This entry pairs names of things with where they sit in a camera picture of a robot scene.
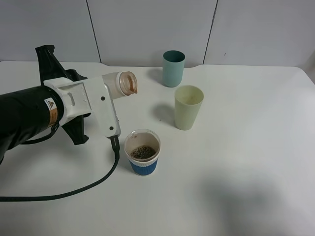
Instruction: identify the clear plastic drink bottle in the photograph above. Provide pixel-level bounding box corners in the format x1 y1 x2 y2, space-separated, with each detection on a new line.
102 71 138 99

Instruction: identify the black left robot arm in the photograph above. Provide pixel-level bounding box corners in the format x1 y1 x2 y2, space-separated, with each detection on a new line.
0 86 64 160

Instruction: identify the glass cup blue sleeve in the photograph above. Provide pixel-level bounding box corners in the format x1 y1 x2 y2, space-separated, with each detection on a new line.
124 129 161 176

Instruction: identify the pale green plastic cup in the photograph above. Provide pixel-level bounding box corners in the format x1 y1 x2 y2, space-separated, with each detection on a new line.
174 85 204 131

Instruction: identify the teal plastic cup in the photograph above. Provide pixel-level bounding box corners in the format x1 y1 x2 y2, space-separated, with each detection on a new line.
162 50 186 88

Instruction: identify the black camera cable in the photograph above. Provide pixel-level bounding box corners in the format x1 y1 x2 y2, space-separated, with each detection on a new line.
0 124 121 203

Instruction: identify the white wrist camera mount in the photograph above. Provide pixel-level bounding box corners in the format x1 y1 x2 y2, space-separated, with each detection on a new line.
44 76 121 138

